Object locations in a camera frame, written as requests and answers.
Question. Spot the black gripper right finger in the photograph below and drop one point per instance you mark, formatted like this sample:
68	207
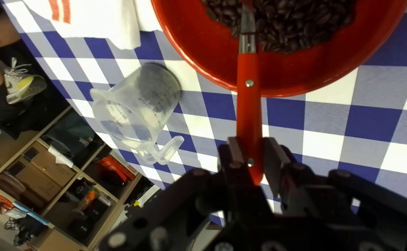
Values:
280	169

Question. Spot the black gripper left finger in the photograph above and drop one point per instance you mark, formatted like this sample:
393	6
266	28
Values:
231	166

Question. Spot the red handled metal spoon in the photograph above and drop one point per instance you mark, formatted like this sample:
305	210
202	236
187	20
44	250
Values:
248	94

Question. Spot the red bowl of coffee beans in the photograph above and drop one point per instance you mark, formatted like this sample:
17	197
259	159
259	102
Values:
302	45

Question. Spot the blue white checkered tablecloth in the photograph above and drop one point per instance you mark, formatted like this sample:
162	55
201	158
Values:
357	125

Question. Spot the clear plastic measuring cup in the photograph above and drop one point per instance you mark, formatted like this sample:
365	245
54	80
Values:
135	111

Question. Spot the white towel with orange stripes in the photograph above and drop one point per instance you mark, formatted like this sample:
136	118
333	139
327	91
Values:
118	21

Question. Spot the wooden shelf unit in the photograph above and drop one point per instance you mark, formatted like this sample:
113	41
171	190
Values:
61	187

